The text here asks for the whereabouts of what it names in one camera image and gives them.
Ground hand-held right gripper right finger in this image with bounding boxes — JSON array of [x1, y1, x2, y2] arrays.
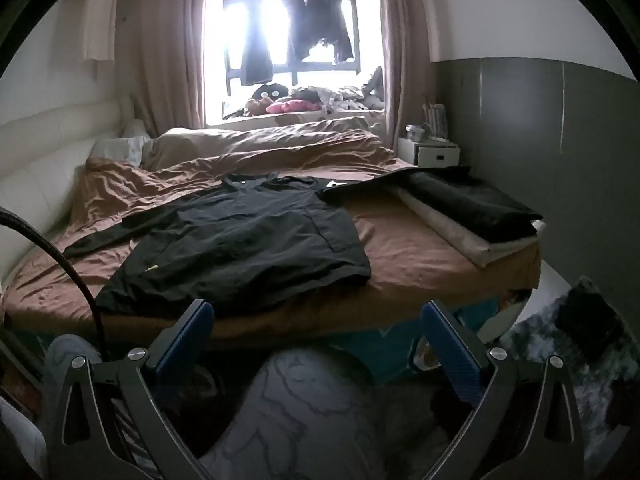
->
[[421, 300, 589, 480]]

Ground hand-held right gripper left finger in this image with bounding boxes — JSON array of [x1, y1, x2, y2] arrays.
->
[[46, 299, 216, 480]]

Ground black shirt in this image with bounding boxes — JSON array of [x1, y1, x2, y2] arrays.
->
[[62, 172, 373, 318]]

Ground pile of light clothes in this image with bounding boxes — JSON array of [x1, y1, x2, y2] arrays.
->
[[290, 85, 386, 114]]

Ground hanging dark clothes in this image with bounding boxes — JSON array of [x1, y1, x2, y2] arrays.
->
[[222, 0, 362, 97]]

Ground teal printed mattress cover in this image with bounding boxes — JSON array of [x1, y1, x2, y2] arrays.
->
[[325, 285, 533, 373]]

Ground bed with brown sheet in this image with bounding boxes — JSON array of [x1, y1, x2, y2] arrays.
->
[[0, 125, 545, 356]]

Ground folded white cloth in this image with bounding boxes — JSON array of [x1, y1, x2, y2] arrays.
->
[[397, 190, 547, 267]]

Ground person's left leg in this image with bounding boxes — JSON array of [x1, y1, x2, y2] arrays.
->
[[47, 334, 108, 376]]

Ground person's leg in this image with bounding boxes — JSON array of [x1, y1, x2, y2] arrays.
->
[[47, 334, 108, 376], [197, 347, 388, 480]]

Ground person's right leg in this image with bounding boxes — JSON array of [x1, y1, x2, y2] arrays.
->
[[197, 347, 388, 480]]

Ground dark flat object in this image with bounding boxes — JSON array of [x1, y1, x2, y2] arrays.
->
[[555, 285, 622, 361]]

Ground folded black garment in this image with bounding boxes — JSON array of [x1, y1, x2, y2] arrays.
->
[[322, 165, 538, 242]]

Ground grey fluffy rug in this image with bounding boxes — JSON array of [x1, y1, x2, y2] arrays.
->
[[385, 275, 640, 461]]

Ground white nightstand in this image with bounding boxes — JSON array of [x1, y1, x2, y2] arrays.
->
[[397, 135, 461, 169]]

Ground white pillow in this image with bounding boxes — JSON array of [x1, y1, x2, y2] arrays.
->
[[92, 120, 151, 167]]

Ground brown beige duvet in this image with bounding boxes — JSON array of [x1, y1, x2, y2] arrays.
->
[[85, 117, 416, 211]]

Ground white padded headboard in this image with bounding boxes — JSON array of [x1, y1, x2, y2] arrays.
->
[[0, 97, 137, 291]]

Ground pink plush toy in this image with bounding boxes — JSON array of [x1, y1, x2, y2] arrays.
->
[[265, 99, 321, 115]]

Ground black plush toy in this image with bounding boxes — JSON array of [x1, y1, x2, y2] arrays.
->
[[250, 82, 292, 111]]

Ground pink beige curtain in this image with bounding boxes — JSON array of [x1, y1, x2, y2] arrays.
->
[[377, 0, 443, 158], [117, 0, 208, 137]]

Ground dark hanging garment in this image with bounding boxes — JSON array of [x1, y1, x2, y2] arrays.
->
[[285, 0, 323, 62], [240, 0, 275, 87], [320, 0, 357, 64]]

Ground black cable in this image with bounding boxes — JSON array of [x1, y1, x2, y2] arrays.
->
[[0, 207, 110, 362]]

